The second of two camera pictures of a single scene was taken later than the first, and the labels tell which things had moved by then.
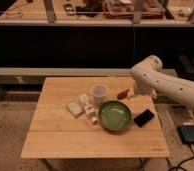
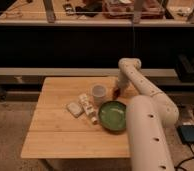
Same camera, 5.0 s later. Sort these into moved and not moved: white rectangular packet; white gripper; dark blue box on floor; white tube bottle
Moved: white gripper
Not moved: white rectangular packet; white tube bottle; dark blue box on floor
